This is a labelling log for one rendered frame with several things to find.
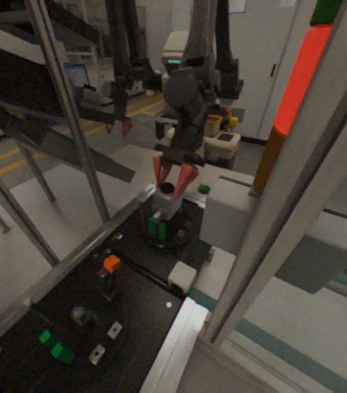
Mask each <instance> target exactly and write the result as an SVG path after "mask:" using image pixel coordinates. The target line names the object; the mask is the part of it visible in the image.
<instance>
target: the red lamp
mask: <svg viewBox="0 0 347 393"><path fill-rule="evenodd" d="M330 31H331V27H326V28H316V29H309V31H308V32H306V34H305V36H304V38H303V42H302V45H301V48H300V50H299V54H298V56H297V59H296V62H295V65H294V67H293V70H292V73H291V76H290V78H289V82H288V84H287V87H286V89H285V93H284V95H283V98H282V100H281V104H280V106H279V109H278V113H277V115H276V118H275V120H274V126H275V128H276V129H277V130H278V131H279V132H281V133H283V134H285V135H286V136H287V133H288V131H289V128H290V126H291V124H292V121H293V119H294V117H295V114H296V112H297V109H298V107H299V104H300V102H301V100H302V98H303V95H304V93H305V90H306V87H307V85H308V83H309V81H310V78H311V76H312V74H313V71H314V69H315V66H316V64H317V61H318V59H319V57H320V53H321V52H322V50H323V47H324V44H325V42H326V40H327V38H328V35H329V33H330Z"/></svg>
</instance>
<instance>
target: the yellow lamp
mask: <svg viewBox="0 0 347 393"><path fill-rule="evenodd" d="M285 138H286V135H285V134H283V133H281V132H279V131H278V130H277V129H276V128H275V126H274V125H273V126H272V129H271V132H270V135H269V137H268V140H267V143H266V146H265V148H264V152H263V154H262V157H261V159H260V163H259V165H258V168H257V172H256V175H255V176H254V179H253V188H254V190H255V191H256V193H257V194H258V195H259V196H260V197H261V195H262V193H263V191H264V188H265V186H266V184H267V181H268V179H269V176H270V174H271V171H272V169H273V167H274V164H275V162H276V160H277V157H278V155H279V152H280V150H281V147H282V145H283V143H284V141H285Z"/></svg>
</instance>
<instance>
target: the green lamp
mask: <svg viewBox="0 0 347 393"><path fill-rule="evenodd" d="M342 1H343V0H317V3H316V5H315V8H314V11H313V14H312V16H311V19H310V23H309V25H310V27H313V28H326V27H332V25H333V23H334V21H335V18H336V16H337V14H338V11H339V9H340V7H341V4H342Z"/></svg>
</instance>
